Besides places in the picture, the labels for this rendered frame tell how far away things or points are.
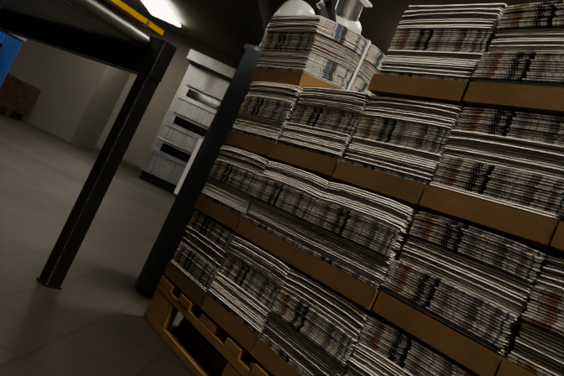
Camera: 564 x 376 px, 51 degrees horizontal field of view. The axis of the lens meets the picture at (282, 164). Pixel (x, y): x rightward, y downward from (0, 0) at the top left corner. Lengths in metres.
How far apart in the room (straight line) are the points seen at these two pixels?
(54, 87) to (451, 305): 11.00
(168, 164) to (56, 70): 3.25
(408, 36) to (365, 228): 0.49
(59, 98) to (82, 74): 0.62
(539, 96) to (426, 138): 0.25
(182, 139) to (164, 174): 0.63
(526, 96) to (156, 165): 8.82
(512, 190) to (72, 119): 10.74
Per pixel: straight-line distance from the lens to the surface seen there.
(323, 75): 1.80
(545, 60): 1.19
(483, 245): 1.09
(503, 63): 1.24
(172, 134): 9.76
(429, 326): 1.11
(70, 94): 11.64
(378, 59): 1.92
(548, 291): 1.00
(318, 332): 1.29
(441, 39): 1.39
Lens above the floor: 0.48
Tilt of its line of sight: 4 degrees up
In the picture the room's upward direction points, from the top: 25 degrees clockwise
